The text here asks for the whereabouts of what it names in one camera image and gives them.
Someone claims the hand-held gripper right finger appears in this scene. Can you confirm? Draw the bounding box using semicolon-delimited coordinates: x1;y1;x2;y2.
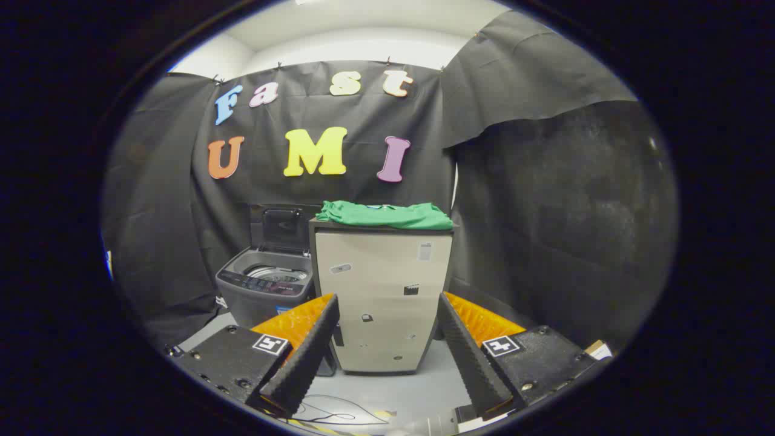
437;291;600;421

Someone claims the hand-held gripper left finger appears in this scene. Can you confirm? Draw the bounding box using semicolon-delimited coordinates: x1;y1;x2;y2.
171;294;341;419

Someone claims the grey washing machine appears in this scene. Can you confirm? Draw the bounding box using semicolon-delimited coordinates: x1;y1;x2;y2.
216;245;315;331

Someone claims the green polo shirt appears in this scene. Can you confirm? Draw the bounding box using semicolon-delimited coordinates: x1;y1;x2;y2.
315;200;455;231

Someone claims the beige cabinet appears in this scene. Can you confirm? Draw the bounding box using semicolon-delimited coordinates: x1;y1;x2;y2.
309;218;457;375

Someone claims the black floor cable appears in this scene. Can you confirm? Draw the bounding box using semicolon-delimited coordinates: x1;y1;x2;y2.
285;395;391;426

